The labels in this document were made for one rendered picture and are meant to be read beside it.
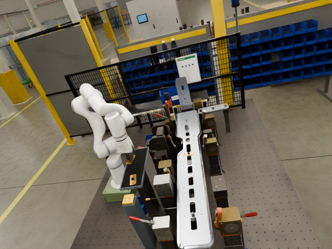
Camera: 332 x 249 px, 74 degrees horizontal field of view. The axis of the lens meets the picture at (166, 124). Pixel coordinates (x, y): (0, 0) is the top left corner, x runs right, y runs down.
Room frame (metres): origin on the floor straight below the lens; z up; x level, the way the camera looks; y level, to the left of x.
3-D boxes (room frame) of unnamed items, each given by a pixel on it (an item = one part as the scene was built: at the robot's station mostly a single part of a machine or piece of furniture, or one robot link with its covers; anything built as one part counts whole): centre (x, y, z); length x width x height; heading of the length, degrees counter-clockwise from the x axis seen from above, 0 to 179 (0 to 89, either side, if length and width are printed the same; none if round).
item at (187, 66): (2.29, -0.40, 1.30); 0.23 x 0.02 x 0.31; 79
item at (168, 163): (1.19, 0.10, 0.89); 0.12 x 0.08 x 0.38; 79
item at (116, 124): (1.16, 0.28, 1.50); 0.09 x 0.08 x 0.13; 118
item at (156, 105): (2.23, -0.08, 1.01); 0.90 x 0.22 x 0.03; 79
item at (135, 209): (0.90, 0.32, 0.92); 0.08 x 0.08 x 0.44; 79
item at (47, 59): (3.70, 1.29, 1.00); 1.34 x 0.14 x 2.00; 75
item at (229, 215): (0.70, -0.19, 0.88); 0.14 x 0.09 x 0.36; 79
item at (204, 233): (1.29, -0.11, 1.00); 1.38 x 0.22 x 0.02; 169
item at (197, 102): (2.01, -0.37, 0.88); 0.08 x 0.08 x 0.36; 79
